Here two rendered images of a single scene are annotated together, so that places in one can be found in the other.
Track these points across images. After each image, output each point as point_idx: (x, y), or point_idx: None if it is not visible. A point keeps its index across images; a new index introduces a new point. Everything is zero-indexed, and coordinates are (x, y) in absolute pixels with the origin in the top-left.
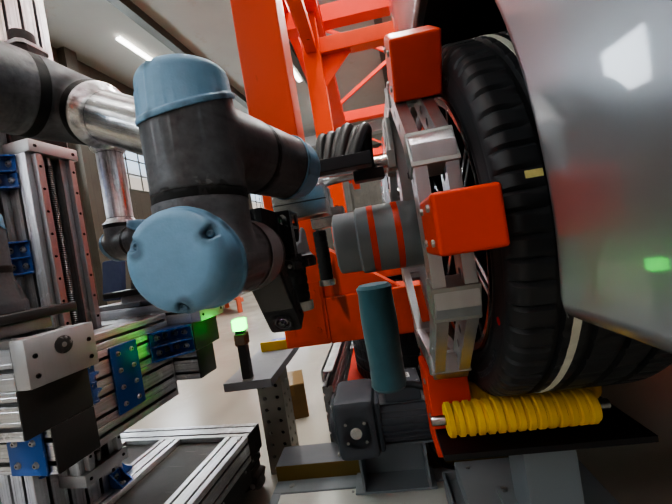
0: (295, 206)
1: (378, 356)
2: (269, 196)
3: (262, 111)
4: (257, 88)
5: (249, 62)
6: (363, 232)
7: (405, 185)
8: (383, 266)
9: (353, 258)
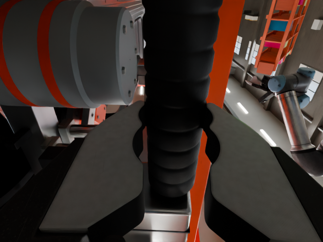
0: (138, 225)
1: None
2: (220, 84)
3: (204, 144)
4: (202, 157)
5: (203, 170)
6: (68, 87)
7: (32, 122)
8: (38, 12)
9: (88, 42)
